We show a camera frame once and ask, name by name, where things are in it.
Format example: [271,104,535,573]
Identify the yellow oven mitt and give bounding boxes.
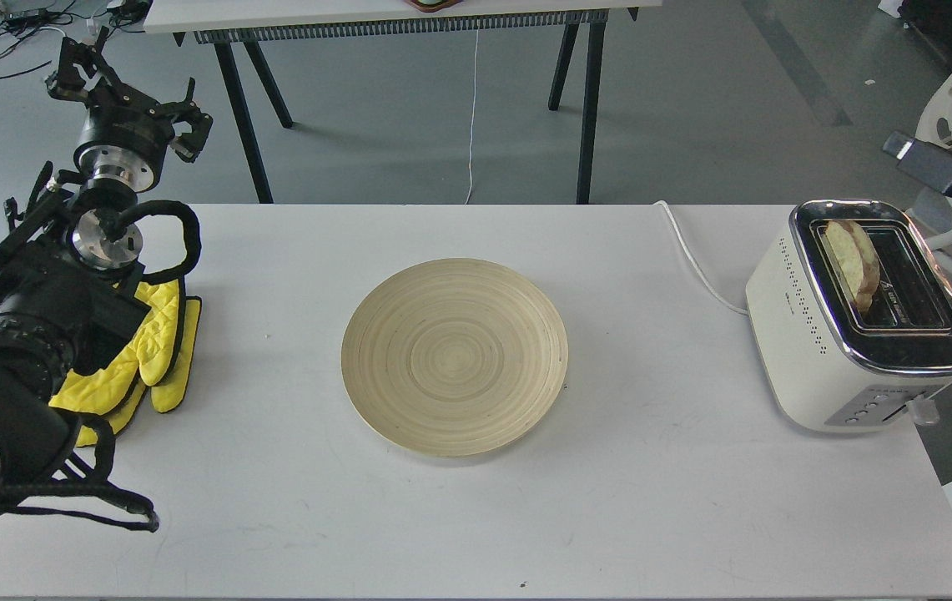
[48,278,202,435]

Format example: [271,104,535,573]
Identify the white background table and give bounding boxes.
[143,1,647,205]

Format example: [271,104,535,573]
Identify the round bamboo plate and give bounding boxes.
[340,258,570,457]

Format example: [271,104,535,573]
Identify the brown object on background table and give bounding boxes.
[405,0,461,13]

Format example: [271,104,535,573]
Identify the thin white hanging cable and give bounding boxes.
[464,30,480,205]

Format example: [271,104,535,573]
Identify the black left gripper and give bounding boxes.
[45,27,214,186]

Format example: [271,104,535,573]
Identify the black cables on floor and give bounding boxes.
[0,0,153,81]

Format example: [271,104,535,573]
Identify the white toaster power cable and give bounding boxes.
[653,200,750,316]

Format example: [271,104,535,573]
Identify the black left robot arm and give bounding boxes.
[0,28,213,532]

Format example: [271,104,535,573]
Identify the cream and chrome toaster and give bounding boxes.
[745,200,952,435]

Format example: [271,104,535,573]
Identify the slice of bread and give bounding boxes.
[825,220,881,316]

